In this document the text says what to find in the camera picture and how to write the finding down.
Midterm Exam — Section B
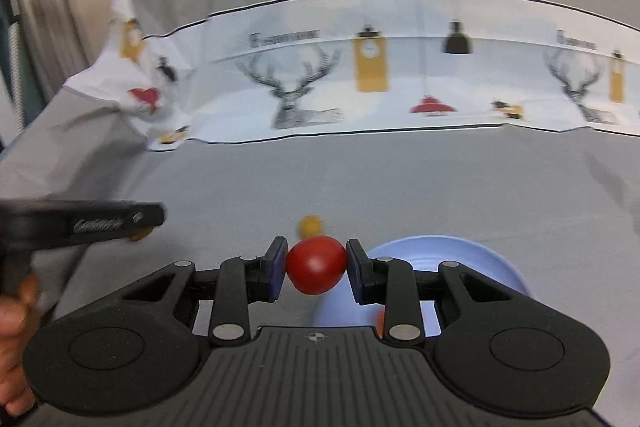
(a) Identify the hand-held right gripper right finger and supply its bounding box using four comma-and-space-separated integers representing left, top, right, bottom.
346, 238, 522, 344

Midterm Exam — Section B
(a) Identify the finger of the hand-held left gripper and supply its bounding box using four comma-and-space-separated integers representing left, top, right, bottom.
127, 202, 167, 233

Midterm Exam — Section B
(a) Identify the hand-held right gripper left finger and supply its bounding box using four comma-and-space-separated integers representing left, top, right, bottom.
120, 236, 290, 349

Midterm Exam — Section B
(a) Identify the red tomato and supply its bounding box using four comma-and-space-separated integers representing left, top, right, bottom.
285, 234, 347, 297

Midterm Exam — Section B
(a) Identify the blue plate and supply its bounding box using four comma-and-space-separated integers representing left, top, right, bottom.
312, 234, 532, 341

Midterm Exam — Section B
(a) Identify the person's left hand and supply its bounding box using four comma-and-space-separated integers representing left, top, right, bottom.
0, 274, 44, 416

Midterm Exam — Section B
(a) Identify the small yellow-green fruit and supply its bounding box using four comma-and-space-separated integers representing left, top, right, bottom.
298, 215, 325, 239

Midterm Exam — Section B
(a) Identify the grey curtain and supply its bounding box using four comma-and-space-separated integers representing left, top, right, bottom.
0, 0, 88, 148

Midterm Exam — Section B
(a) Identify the white deer print bed cover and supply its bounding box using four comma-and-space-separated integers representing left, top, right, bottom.
62, 0, 640, 152

